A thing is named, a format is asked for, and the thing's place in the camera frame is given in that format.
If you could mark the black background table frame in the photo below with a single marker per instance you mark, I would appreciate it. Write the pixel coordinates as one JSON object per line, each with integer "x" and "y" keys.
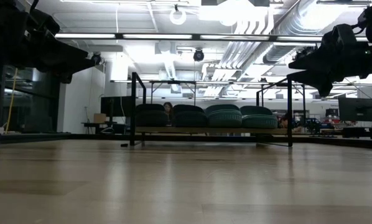
{"x": 173, "y": 82}

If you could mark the cardboard box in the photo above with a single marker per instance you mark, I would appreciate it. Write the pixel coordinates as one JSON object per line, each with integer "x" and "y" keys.
{"x": 99, "y": 118}

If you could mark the black computer monitor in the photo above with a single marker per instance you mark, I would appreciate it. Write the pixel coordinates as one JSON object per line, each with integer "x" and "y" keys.
{"x": 357, "y": 109}
{"x": 114, "y": 106}

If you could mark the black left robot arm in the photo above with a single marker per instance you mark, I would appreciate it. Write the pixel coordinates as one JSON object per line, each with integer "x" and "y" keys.
{"x": 1, "y": 37}

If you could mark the wooden shelf with black frame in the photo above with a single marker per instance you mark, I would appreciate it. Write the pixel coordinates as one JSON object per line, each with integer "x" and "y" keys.
{"x": 204, "y": 130}

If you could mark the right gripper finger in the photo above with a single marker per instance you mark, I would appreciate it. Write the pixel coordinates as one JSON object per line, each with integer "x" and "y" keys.
{"x": 319, "y": 81}
{"x": 313, "y": 60}

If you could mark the person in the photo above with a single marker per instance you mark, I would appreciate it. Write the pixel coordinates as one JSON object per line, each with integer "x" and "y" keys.
{"x": 284, "y": 122}
{"x": 168, "y": 109}

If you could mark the black rubber slide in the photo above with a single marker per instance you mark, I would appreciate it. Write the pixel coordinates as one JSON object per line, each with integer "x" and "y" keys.
{"x": 190, "y": 119}
{"x": 151, "y": 119}

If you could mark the long ceiling light bar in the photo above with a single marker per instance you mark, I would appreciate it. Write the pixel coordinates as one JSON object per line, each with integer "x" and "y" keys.
{"x": 158, "y": 36}

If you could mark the black aluminium table frame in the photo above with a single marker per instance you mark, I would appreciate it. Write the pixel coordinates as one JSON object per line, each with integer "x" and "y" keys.
{"x": 344, "y": 141}

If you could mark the small black bit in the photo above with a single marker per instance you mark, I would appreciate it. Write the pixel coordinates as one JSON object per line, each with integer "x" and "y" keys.
{"x": 124, "y": 145}

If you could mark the dark glass partition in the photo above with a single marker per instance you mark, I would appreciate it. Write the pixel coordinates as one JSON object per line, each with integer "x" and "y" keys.
{"x": 39, "y": 102}

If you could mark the black ceiling spotlight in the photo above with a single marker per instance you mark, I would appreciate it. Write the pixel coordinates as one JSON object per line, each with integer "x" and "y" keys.
{"x": 198, "y": 55}
{"x": 97, "y": 57}

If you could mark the teal green rubber slide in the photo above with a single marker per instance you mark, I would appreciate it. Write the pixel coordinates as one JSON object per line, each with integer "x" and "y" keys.
{"x": 225, "y": 119}
{"x": 259, "y": 121}

